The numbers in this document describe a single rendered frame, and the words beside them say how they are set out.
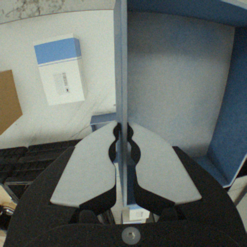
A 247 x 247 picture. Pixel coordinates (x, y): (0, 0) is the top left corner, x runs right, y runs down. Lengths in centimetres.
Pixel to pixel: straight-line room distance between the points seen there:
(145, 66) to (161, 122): 7
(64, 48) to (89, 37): 11
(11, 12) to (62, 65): 109
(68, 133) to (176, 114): 52
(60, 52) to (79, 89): 12
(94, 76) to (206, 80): 41
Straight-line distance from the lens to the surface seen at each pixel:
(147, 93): 17
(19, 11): 146
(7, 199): 91
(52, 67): 47
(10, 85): 62
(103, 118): 55
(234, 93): 21
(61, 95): 48
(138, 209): 91
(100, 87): 55
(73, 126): 62
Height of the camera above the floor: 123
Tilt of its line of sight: 62 degrees down
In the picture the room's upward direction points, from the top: 167 degrees clockwise
